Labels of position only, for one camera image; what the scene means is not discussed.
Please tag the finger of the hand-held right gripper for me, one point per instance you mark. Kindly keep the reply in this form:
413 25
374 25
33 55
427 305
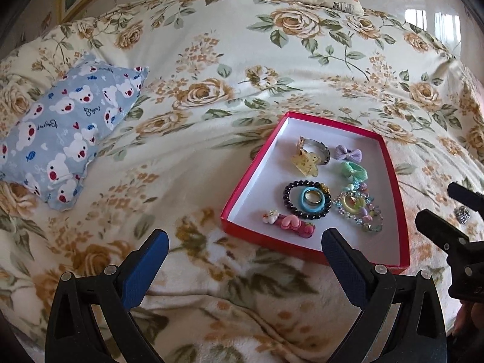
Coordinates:
438 228
467 194

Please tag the pink heart hair clip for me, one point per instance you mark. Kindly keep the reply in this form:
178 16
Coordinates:
291 223

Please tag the yellow bear claw clip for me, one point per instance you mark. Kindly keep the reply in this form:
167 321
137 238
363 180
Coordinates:
304 164

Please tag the red cardboard box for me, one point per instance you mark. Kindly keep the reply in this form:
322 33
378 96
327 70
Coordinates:
264 196

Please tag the floral blanket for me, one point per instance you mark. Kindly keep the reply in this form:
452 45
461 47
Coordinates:
227 64

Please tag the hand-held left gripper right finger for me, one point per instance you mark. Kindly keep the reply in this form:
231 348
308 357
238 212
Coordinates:
340 257

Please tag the blue bear print pillow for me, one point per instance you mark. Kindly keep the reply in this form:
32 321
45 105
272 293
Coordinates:
64 128

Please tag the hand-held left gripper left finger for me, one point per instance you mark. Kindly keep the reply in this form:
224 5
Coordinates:
151 257

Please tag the silver rhinestone brooch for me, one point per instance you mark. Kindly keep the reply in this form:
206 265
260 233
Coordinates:
462 214

